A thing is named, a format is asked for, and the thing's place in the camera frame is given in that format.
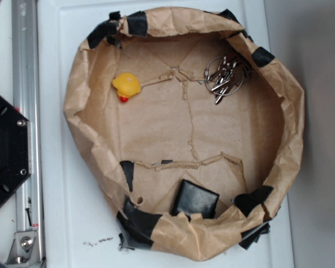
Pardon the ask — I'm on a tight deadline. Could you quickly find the yellow rubber duck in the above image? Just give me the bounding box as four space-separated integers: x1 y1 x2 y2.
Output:
112 73 142 103

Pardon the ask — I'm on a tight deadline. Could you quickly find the black leather wallet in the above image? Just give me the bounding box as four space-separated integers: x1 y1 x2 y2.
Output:
171 179 219 218

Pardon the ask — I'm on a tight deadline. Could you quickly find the brown paper bag bin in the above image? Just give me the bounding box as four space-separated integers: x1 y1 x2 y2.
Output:
64 7 304 261

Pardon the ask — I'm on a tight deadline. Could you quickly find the metal corner bracket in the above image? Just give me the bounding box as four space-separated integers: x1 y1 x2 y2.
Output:
5 231 40 267

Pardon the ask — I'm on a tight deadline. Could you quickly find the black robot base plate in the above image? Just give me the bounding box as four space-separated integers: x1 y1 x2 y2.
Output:
0 95 31 208

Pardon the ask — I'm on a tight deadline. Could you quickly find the bunch of silver keys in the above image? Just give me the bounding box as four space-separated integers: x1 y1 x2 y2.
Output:
204 52 252 105

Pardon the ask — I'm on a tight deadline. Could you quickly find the aluminium extrusion rail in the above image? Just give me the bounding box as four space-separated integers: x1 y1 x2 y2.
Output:
12 1 46 267

